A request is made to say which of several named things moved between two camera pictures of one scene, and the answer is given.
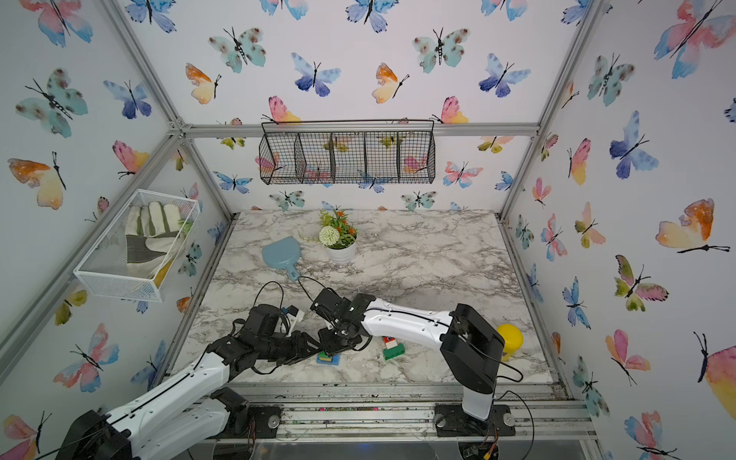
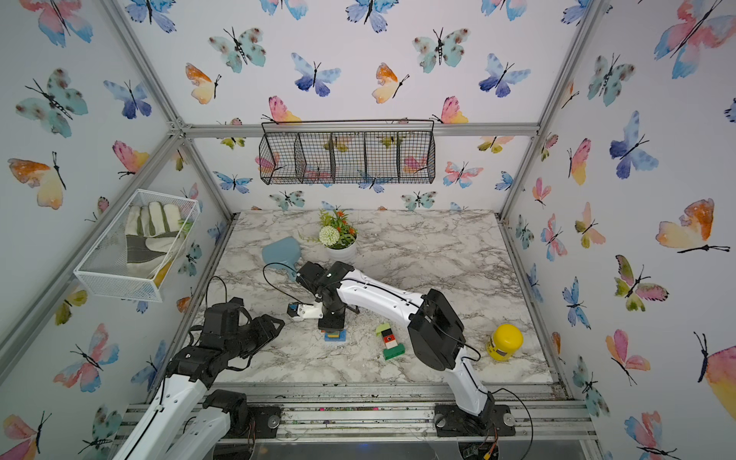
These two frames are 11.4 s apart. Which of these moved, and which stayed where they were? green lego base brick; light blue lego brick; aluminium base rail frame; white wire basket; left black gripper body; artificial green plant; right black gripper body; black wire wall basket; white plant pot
Moved: light blue lego brick; left black gripper body; right black gripper body
Stayed: white wire basket; aluminium base rail frame; green lego base brick; artificial green plant; white plant pot; black wire wall basket
